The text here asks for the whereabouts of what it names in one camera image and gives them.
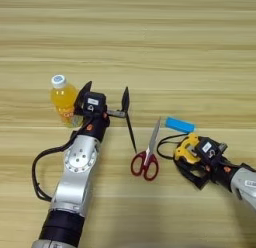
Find right gripper small black box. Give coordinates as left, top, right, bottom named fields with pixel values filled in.
left=194, top=136, right=224, bottom=161

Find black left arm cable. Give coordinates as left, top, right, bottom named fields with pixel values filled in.
left=31, top=123, right=94, bottom=202

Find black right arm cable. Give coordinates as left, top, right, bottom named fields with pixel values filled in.
left=238, top=162, right=256, bottom=173

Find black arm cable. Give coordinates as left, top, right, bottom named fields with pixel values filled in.
left=31, top=123, right=94, bottom=202
left=238, top=162, right=256, bottom=173

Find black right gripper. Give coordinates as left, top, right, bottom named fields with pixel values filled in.
left=173, top=142, right=239, bottom=192

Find red handled scissors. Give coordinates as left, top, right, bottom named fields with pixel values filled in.
left=130, top=116, right=162, bottom=182

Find black pen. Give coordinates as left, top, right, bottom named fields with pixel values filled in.
left=125, top=116, right=138, bottom=154

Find blue eraser block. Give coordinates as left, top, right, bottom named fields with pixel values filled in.
left=165, top=116, right=197, bottom=135

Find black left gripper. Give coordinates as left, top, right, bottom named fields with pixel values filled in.
left=73, top=80, right=131, bottom=143

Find yellow black tape measure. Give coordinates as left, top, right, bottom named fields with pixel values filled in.
left=155, top=132, right=203, bottom=168

